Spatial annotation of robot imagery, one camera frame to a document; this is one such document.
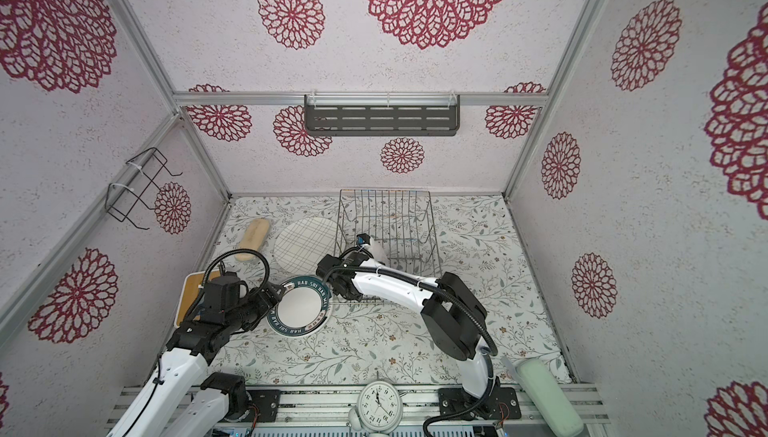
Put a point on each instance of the black wire wall holder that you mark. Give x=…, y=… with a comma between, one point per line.
x=147, y=166

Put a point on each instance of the pale green bottle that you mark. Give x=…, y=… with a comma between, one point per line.
x=542, y=388

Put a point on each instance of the white analog clock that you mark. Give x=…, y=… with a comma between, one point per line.
x=378, y=411

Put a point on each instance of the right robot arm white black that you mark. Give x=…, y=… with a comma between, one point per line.
x=453, y=316

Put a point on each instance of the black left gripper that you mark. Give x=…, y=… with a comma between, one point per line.
x=265, y=304

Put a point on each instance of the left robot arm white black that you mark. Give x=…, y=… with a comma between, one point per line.
x=181, y=397

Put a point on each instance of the cream plate blue grid lines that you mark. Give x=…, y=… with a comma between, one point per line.
x=301, y=246

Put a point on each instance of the dark grey wall shelf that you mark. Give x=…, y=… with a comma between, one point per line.
x=387, y=116

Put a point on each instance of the silver wire dish rack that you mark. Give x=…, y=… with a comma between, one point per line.
x=398, y=228

